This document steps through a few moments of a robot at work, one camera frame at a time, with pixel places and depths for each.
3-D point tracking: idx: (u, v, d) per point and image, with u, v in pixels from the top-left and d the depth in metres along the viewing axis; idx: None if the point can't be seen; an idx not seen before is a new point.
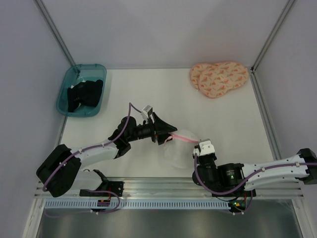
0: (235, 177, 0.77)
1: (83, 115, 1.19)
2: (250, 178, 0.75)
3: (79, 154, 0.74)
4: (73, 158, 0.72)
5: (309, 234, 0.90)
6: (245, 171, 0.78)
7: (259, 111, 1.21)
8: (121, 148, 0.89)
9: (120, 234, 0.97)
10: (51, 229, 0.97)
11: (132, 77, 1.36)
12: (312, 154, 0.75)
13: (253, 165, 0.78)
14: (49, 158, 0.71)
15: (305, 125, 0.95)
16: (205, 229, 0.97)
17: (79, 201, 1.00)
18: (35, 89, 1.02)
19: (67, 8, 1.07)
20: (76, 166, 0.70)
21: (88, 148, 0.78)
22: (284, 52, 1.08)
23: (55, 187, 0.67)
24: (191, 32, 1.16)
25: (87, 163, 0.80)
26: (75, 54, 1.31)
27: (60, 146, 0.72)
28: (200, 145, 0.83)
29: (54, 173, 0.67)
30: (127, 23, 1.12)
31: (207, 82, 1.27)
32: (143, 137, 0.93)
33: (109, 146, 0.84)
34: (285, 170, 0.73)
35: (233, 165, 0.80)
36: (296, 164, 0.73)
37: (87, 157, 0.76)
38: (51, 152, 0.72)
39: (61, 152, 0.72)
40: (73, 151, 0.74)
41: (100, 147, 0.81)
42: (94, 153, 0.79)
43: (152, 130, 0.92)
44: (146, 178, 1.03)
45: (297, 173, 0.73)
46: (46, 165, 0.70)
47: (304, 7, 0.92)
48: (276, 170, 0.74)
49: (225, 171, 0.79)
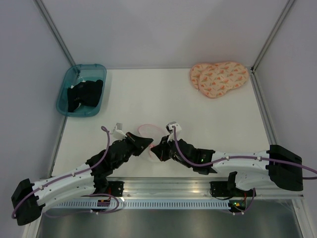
0: (204, 161, 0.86)
1: (83, 114, 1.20)
2: (215, 163, 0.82)
3: (40, 191, 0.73)
4: (32, 197, 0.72)
5: (309, 234, 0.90)
6: (215, 156, 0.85)
7: (259, 111, 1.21)
8: (102, 172, 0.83)
9: (120, 234, 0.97)
10: (50, 230, 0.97)
11: (130, 77, 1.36)
12: (281, 152, 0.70)
13: (224, 153, 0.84)
14: (16, 190, 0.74)
15: (305, 126, 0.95)
16: (205, 229, 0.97)
17: (79, 201, 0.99)
18: (35, 90, 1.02)
19: (67, 8, 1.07)
20: (32, 206, 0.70)
21: (52, 182, 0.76)
22: (284, 52, 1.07)
23: (19, 220, 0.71)
24: (190, 32, 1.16)
25: (61, 192, 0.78)
26: (75, 54, 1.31)
27: (25, 181, 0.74)
28: (171, 125, 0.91)
29: (14, 209, 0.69)
30: (127, 23, 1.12)
31: (207, 82, 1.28)
32: (127, 156, 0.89)
33: (81, 174, 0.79)
34: (247, 162, 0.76)
35: (207, 150, 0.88)
36: (257, 158, 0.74)
37: (49, 193, 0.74)
38: (18, 185, 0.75)
39: (24, 188, 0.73)
40: (34, 188, 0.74)
41: (70, 177, 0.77)
42: (58, 187, 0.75)
43: (135, 146, 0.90)
44: (148, 178, 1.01)
45: (259, 167, 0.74)
46: (15, 196, 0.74)
47: (304, 7, 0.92)
48: (238, 161, 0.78)
49: (200, 153, 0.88)
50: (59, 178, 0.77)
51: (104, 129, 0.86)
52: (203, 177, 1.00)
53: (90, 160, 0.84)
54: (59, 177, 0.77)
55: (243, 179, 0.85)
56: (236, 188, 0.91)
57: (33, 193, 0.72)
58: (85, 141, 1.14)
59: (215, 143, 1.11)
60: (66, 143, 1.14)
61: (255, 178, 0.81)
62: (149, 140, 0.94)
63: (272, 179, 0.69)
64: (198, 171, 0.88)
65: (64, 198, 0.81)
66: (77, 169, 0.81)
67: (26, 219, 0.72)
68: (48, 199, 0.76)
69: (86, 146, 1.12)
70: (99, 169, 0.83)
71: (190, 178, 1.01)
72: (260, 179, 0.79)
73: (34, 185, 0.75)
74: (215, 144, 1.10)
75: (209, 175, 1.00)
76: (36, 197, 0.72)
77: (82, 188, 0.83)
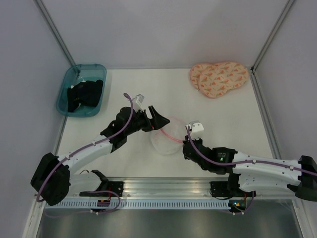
0: (223, 160, 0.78)
1: (83, 114, 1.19)
2: (237, 164, 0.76)
3: (68, 160, 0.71)
4: (61, 167, 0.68)
5: (309, 235, 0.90)
6: (237, 157, 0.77)
7: (259, 111, 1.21)
8: (117, 142, 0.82)
9: (120, 234, 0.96)
10: (50, 230, 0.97)
11: (130, 77, 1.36)
12: (313, 165, 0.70)
13: (246, 155, 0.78)
14: (38, 169, 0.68)
15: (306, 125, 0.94)
16: (204, 229, 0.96)
17: (79, 201, 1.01)
18: (35, 90, 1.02)
19: (67, 8, 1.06)
20: (65, 175, 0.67)
21: (77, 151, 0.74)
22: (284, 52, 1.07)
23: (50, 197, 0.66)
24: (190, 31, 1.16)
25: (82, 165, 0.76)
26: (75, 54, 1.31)
27: (47, 154, 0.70)
28: (192, 124, 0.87)
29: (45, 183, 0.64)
30: (127, 23, 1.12)
31: (207, 82, 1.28)
32: (137, 129, 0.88)
33: (101, 143, 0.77)
34: (276, 170, 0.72)
35: (226, 148, 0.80)
36: (290, 167, 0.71)
37: (77, 162, 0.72)
38: (38, 163, 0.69)
39: (49, 161, 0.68)
40: (60, 159, 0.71)
41: (91, 146, 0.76)
42: (84, 156, 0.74)
43: (148, 122, 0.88)
44: (147, 178, 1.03)
45: (290, 177, 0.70)
46: (36, 177, 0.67)
47: (304, 7, 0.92)
48: (266, 166, 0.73)
49: (217, 151, 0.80)
50: (81, 148, 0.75)
51: (126, 96, 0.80)
52: (203, 178, 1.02)
53: (104, 131, 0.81)
54: (80, 147, 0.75)
55: (249, 181, 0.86)
56: (237, 188, 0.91)
57: (62, 163, 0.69)
58: (85, 141, 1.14)
59: (215, 143, 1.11)
60: (66, 144, 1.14)
61: (265, 183, 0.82)
62: (166, 121, 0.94)
63: (303, 189, 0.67)
64: (215, 171, 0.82)
65: (79, 184, 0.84)
66: (95, 139, 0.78)
67: (57, 196, 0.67)
68: (75, 170, 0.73)
69: None
70: (115, 140, 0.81)
71: (191, 178, 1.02)
72: (273, 185, 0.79)
73: (60, 157, 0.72)
74: (215, 144, 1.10)
75: (210, 175, 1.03)
76: (67, 166, 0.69)
77: (91, 180, 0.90)
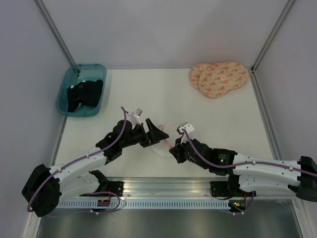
0: (223, 161, 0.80)
1: (83, 114, 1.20)
2: (237, 166, 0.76)
3: (59, 173, 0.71)
4: (52, 179, 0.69)
5: (309, 234, 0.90)
6: (236, 159, 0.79)
7: (259, 111, 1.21)
8: (112, 154, 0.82)
9: (120, 234, 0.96)
10: (50, 230, 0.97)
11: (130, 77, 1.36)
12: (313, 165, 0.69)
13: (246, 156, 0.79)
14: (29, 180, 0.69)
15: (305, 125, 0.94)
16: (204, 229, 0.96)
17: (79, 201, 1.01)
18: (35, 90, 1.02)
19: (67, 8, 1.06)
20: (55, 188, 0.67)
21: (69, 164, 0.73)
22: (284, 52, 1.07)
23: (39, 208, 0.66)
24: (190, 31, 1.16)
25: (75, 177, 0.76)
26: (75, 54, 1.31)
27: (40, 166, 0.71)
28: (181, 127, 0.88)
29: (34, 195, 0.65)
30: (127, 23, 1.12)
31: (207, 82, 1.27)
32: (133, 143, 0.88)
33: (95, 155, 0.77)
34: (276, 170, 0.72)
35: (227, 150, 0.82)
36: (289, 167, 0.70)
37: (69, 175, 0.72)
38: (30, 174, 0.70)
39: (41, 173, 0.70)
40: (52, 171, 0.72)
41: (84, 159, 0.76)
42: (77, 168, 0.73)
43: (145, 137, 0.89)
44: (148, 178, 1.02)
45: (289, 177, 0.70)
46: (27, 188, 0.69)
47: (304, 7, 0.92)
48: (266, 167, 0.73)
49: (218, 153, 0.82)
50: (75, 160, 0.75)
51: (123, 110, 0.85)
52: (203, 178, 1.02)
53: (99, 142, 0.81)
54: (74, 159, 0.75)
55: (249, 181, 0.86)
56: (237, 188, 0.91)
57: (53, 176, 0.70)
58: (85, 141, 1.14)
59: (215, 143, 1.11)
60: (66, 144, 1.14)
61: (265, 184, 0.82)
62: (165, 136, 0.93)
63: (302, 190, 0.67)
64: (215, 172, 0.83)
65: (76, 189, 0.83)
66: (89, 150, 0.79)
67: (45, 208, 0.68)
68: (66, 182, 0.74)
69: (87, 146, 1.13)
70: (109, 152, 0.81)
71: (191, 178, 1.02)
72: (273, 185, 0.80)
73: (51, 169, 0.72)
74: (215, 144, 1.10)
75: (210, 175, 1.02)
76: (57, 179, 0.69)
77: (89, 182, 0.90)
